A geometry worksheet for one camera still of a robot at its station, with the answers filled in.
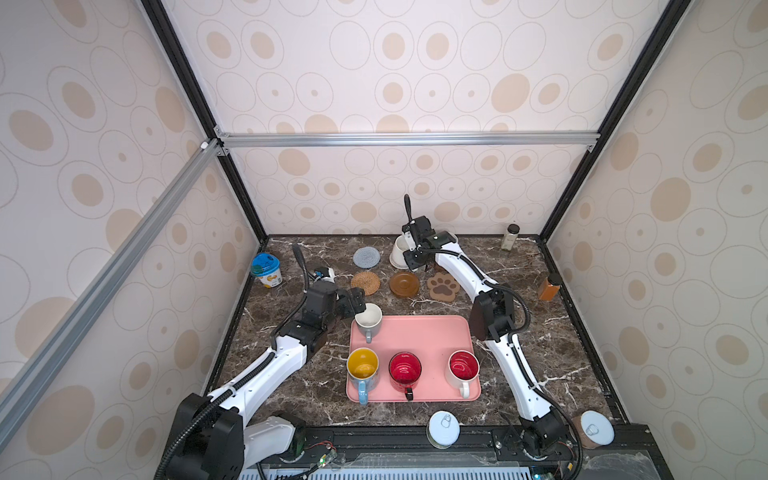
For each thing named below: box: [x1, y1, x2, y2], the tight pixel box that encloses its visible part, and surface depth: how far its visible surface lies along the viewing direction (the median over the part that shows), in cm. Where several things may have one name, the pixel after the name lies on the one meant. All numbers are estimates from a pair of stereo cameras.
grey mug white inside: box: [354, 302, 383, 344], surface depth 87 cm
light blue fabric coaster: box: [352, 246, 381, 269], surface depth 115 cm
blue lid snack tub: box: [250, 252, 283, 289], surface depth 101 cm
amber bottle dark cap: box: [539, 273, 562, 301], surface depth 99 cm
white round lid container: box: [426, 410, 461, 450], surface depth 73 cm
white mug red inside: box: [445, 350, 480, 399], surface depth 82 cm
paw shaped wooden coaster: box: [427, 272, 460, 301], surface depth 105 cm
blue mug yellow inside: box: [346, 347, 380, 406], surface depth 79 cm
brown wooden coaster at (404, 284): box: [389, 272, 420, 296], surface depth 108 cm
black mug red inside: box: [388, 351, 422, 401], surface depth 81 cm
